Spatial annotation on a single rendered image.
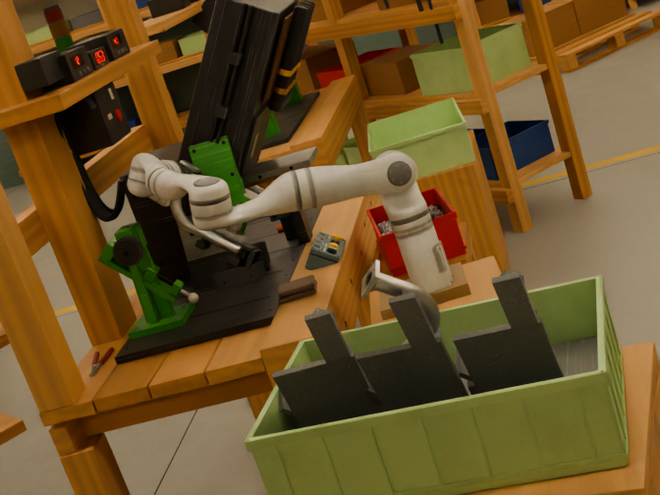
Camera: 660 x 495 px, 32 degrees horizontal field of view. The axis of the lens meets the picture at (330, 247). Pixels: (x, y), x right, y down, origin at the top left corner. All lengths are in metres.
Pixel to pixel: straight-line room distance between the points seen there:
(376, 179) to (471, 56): 2.99
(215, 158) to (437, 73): 2.80
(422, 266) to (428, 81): 3.30
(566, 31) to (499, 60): 4.10
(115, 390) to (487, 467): 1.08
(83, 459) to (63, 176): 0.72
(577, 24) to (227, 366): 7.64
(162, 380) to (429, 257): 0.67
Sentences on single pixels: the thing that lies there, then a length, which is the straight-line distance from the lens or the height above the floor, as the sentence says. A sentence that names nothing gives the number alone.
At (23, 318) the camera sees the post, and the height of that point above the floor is 1.11.
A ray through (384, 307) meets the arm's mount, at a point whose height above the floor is 0.87.
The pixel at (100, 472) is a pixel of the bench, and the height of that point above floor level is 0.70.
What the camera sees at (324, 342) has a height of 1.07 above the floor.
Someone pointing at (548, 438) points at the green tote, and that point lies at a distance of 1.87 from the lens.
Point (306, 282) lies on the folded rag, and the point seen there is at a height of 0.93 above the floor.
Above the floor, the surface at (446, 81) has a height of 0.79.
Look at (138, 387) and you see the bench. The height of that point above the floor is 0.88.
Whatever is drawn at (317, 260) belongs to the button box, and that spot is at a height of 0.92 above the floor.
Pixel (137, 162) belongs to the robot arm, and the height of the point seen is 1.33.
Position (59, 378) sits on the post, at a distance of 2.69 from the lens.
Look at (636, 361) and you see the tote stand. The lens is 2.22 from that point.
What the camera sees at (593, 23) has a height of 0.20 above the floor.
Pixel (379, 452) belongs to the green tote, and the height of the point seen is 0.89.
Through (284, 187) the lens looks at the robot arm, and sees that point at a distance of 2.50.
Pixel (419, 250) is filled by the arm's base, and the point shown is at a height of 0.98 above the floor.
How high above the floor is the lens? 1.74
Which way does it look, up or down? 16 degrees down
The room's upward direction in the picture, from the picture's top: 19 degrees counter-clockwise
